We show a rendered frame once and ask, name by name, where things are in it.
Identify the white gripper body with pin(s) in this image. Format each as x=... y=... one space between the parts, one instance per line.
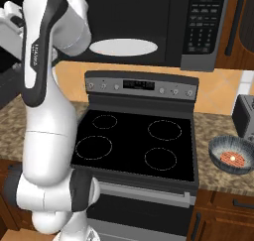
x=10 y=33

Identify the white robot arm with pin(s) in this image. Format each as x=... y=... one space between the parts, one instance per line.
x=49 y=136

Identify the white microwave turntable plate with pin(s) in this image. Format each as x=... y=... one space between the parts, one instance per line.
x=124 y=47

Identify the black microwave door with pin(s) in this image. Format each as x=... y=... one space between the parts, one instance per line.
x=132 y=13

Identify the black microwave oven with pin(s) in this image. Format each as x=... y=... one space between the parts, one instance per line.
x=205 y=26

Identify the black oven door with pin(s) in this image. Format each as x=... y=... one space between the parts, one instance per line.
x=139 y=215

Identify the brown waffle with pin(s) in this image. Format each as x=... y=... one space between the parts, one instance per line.
x=231 y=159

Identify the brown wooden base cupboard door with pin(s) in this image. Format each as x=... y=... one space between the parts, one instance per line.
x=225 y=228

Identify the dark grey appliance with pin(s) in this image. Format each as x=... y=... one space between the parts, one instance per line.
x=8 y=86

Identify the grey stove knob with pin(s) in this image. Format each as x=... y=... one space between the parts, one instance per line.
x=189 y=93
x=116 y=87
x=90 y=85
x=175 y=92
x=161 y=90
x=103 y=86

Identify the black and grey stove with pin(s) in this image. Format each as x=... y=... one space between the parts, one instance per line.
x=132 y=142

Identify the brown wooden base cupboard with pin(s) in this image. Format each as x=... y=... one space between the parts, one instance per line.
x=6 y=215

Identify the grey toaster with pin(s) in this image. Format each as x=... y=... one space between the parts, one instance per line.
x=244 y=116

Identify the brown wooden drawer front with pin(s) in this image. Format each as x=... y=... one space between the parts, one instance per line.
x=225 y=202

